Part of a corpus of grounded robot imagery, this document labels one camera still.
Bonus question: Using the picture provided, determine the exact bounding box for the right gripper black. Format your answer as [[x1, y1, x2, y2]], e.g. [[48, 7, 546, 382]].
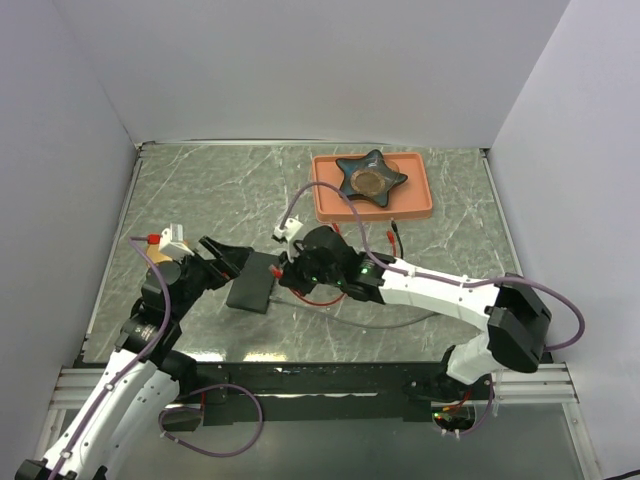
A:
[[279, 240, 343, 297]]

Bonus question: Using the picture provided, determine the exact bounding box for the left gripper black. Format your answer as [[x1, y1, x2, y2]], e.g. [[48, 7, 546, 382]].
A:
[[171, 235, 253, 320]]

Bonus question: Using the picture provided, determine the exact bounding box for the red ethernet cable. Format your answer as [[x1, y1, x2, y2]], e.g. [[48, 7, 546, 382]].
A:
[[268, 224, 349, 307], [384, 230, 406, 260]]

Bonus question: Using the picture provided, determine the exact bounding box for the black network switch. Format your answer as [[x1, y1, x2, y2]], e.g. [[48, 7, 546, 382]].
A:
[[226, 252, 279, 314]]

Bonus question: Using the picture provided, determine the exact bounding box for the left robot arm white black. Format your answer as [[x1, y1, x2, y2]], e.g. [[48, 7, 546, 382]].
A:
[[15, 235, 254, 479]]

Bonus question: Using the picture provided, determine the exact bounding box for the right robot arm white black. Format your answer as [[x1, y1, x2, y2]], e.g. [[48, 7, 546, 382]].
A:
[[272, 219, 551, 399]]

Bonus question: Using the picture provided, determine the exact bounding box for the dark blue star dish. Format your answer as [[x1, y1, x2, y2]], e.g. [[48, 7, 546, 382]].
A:
[[335, 149, 408, 208]]

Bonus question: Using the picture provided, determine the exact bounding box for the salmon pink tray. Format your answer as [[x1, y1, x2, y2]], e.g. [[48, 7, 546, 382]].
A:
[[311, 152, 433, 223]]

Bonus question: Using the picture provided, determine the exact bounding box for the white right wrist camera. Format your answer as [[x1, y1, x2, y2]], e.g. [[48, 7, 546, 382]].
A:
[[272, 217, 304, 243]]

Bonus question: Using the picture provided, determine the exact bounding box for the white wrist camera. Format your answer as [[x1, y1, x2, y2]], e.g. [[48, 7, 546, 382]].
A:
[[272, 217, 304, 243], [146, 223, 194, 261]]

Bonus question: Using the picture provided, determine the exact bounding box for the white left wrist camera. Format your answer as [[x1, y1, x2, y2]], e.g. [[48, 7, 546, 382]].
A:
[[146, 223, 194, 261]]

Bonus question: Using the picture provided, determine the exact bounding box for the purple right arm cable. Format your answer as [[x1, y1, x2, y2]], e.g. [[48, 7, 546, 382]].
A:
[[279, 180, 587, 441]]

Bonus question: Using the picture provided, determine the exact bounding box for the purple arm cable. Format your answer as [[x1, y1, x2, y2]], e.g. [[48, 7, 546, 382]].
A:
[[279, 180, 587, 441], [47, 235, 174, 480]]

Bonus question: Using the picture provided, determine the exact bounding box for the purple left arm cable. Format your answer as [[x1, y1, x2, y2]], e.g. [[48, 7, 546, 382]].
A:
[[47, 235, 174, 480]]

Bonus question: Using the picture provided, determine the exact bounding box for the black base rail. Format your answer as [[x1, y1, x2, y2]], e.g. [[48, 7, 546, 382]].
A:
[[74, 349, 551, 426]]

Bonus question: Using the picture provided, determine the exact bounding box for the aluminium frame rail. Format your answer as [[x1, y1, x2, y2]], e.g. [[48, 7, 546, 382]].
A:
[[49, 364, 579, 410]]

